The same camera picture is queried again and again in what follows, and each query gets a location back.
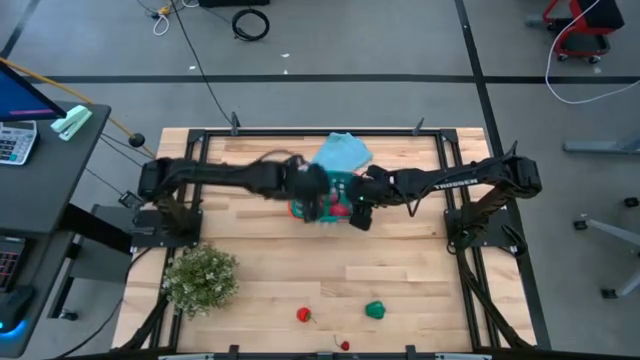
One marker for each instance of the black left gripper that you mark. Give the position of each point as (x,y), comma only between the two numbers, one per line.
(307,180)

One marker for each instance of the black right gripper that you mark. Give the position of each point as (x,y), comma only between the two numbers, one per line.
(372,187)

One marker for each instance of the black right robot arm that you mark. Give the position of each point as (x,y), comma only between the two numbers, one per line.
(450,181)

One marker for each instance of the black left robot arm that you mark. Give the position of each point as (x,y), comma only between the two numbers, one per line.
(225,175)

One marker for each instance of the red round toy fruit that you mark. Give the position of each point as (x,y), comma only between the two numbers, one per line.
(341,210)

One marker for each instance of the light blue cloth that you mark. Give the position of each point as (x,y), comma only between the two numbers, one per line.
(342,150)

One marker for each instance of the red toy strawberry green leaves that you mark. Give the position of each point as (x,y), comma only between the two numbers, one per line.
(303,315)

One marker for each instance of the green toy bell pepper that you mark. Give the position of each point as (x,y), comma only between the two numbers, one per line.
(375,310)

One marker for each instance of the green potted plant white flowers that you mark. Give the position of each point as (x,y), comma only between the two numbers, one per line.
(200,280)

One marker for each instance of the red toy cherry with stem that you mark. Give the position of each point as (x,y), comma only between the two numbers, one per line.
(345,345)

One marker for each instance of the small black controller box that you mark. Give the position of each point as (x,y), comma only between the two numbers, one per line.
(131,200)

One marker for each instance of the black equipment case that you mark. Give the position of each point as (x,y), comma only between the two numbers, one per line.
(235,2)

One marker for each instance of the grey metal stand bar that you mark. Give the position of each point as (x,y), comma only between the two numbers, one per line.
(600,146)

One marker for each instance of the grey chair base with casters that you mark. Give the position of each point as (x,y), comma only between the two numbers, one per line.
(607,231)

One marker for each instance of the mint green stapler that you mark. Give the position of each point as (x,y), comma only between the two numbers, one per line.
(72,121)

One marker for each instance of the black desk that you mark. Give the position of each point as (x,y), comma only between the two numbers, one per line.
(55,170)

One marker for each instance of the red office chair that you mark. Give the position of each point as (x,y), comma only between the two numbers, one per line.
(600,15)

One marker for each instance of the grey desk calculator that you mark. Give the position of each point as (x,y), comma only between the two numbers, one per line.
(15,142)

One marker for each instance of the black keyboard red keys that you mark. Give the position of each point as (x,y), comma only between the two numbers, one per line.
(10,262)

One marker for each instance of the black computer monitor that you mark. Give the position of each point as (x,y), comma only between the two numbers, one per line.
(20,97)

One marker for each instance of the black device blue light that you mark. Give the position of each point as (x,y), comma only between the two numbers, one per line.
(15,310)

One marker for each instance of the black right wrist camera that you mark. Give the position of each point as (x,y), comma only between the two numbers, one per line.
(362,216)

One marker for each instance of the black aluminium table frame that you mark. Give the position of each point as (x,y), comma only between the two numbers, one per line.
(320,133)

